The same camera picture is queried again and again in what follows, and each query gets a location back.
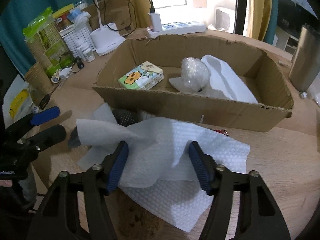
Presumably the white paper towel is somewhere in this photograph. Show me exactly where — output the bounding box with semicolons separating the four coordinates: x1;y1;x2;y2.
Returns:
76;104;250;232

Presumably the capybara tissue pack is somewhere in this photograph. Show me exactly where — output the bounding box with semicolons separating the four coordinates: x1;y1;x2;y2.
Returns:
118;61;164;90

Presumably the bubble wrap bundle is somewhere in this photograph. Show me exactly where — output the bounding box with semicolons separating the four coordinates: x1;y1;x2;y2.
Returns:
181;57;210;92

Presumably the red soft object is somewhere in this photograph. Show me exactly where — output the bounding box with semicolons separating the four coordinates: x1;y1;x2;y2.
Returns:
214;129;229;137

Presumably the green paper cup pack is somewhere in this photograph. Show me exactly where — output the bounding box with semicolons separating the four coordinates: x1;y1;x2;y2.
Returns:
22;7;69;77

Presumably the white pill bottle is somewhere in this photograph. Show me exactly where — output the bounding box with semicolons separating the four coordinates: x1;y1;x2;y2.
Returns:
80;44;95;62
75;38;86;61

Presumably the white perforated basket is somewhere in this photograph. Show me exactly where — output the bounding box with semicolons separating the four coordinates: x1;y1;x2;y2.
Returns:
59;24;95;57

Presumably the white desk lamp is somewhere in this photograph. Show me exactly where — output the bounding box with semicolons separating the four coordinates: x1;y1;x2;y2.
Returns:
90;0;125;56

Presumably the cardboard box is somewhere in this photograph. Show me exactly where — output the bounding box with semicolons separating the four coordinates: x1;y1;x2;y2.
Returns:
93;35;294;132

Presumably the white charger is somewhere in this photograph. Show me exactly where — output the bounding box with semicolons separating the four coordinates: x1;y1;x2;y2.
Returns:
149;7;163;32

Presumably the steel tumbler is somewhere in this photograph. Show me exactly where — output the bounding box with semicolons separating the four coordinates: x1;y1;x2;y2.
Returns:
289;24;319;92

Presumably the white power strip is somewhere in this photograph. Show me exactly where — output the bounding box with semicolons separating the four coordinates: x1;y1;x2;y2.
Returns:
146;21;207;38

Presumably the yellow curtain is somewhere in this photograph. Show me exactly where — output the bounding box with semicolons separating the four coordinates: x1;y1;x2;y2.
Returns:
247;0;272;41

